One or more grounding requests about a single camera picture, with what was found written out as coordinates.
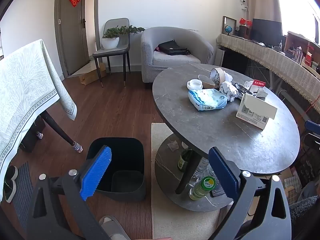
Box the grey dining chair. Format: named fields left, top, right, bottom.
left=92, top=18, right=131, bottom=88

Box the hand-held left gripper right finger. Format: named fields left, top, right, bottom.
left=207, top=146, right=293, bottom=240

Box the white tape roll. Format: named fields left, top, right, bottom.
left=187, top=79, right=204, bottom=91

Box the black plastic trash bin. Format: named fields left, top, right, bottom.
left=86, top=137, right=147, bottom=202

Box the black shoe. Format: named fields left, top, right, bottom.
left=2, top=165, right=19, bottom=204

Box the wooden picture frame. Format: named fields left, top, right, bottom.
left=222, top=16, right=237, bottom=36

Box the potted plant in white pot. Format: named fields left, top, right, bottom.
left=101, top=26, right=145, bottom=50

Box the cardboard box on floor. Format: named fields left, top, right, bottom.
left=79, top=62, right=107, bottom=85

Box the black plastic wrapper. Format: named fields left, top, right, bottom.
left=233, top=82, right=251, bottom=98

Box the white mini cabinet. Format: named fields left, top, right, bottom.
left=214, top=47, right=226, bottom=67

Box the white cardboard box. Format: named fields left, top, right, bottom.
left=235, top=93, right=278, bottom=130

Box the grey striped door mat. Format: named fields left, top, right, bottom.
left=12, top=162, right=34, bottom=228

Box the green capped drink bottle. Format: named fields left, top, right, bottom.
left=189, top=176, right=216, bottom=201

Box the black computer monitor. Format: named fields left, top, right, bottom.
left=250, top=18, right=283, bottom=46

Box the table with pale patterned cloth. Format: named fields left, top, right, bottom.
left=0, top=39, right=78, bottom=179

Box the desk with beige fringed cloth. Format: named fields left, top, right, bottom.
left=216, top=33, right=320, bottom=107

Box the beige floor rug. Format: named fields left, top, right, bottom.
left=150, top=122, right=227, bottom=240

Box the grey door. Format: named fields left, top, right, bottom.
left=54, top=0, right=90, bottom=77

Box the red and white card pack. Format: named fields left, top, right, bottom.
left=249, top=79, right=267, bottom=93

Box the round grey marble table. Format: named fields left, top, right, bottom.
left=152, top=63, right=301, bottom=213

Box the brown paper cup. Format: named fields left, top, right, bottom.
left=201, top=78, right=216, bottom=89

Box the grey fabric armchair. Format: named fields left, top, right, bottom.
left=140, top=27, right=214, bottom=84

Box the clear plastic water bottle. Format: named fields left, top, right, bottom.
left=195, top=157, right=209, bottom=178

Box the brown desk speaker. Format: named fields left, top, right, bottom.
left=238, top=25, right=251, bottom=39

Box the blue white tissue pack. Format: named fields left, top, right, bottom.
left=188, top=88, right=229, bottom=112

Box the black handbag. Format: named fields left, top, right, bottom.
left=157, top=40, right=191, bottom=56

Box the green glass bottle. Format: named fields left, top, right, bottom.
left=177, top=149, right=193, bottom=173

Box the crumpled white paper ball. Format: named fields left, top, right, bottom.
left=219, top=80, right=239, bottom=103

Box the wooden desktop shelf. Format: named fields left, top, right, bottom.
left=285, top=31, right=320, bottom=68

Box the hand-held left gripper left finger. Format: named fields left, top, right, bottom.
left=26, top=145, right=113, bottom=240

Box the grey slipper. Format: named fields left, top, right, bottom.
left=98, top=215, right=131, bottom=240

